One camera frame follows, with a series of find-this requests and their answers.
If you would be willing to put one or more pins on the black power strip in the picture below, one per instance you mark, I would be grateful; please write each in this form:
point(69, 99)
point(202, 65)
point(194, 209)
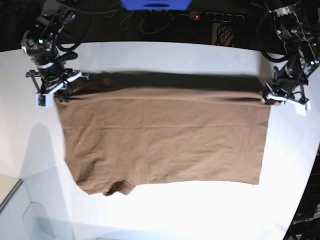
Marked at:
point(216, 17)

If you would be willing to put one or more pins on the brown t-shirt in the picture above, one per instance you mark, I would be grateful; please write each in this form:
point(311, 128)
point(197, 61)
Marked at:
point(118, 137)

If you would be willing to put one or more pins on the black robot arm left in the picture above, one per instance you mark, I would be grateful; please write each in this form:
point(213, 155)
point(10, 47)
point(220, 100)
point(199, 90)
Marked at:
point(301, 42)

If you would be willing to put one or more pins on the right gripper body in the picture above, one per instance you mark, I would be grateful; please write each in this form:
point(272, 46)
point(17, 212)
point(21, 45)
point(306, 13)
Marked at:
point(52, 84)

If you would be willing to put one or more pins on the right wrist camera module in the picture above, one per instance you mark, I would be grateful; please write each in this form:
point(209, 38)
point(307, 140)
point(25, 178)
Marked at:
point(44, 100)

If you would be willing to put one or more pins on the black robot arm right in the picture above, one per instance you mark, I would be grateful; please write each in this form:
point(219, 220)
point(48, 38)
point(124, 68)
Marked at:
point(41, 43)

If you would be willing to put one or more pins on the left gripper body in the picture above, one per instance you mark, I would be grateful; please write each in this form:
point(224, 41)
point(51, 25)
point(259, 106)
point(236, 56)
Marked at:
point(285, 91)

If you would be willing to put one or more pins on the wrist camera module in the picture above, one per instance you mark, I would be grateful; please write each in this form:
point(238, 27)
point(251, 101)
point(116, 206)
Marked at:
point(44, 100)
point(302, 108)

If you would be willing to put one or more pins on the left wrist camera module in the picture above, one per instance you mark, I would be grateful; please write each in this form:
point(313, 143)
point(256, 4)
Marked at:
point(302, 108)

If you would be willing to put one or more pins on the blue plastic bin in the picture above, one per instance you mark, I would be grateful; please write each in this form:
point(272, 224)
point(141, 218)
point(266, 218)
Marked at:
point(141, 5)

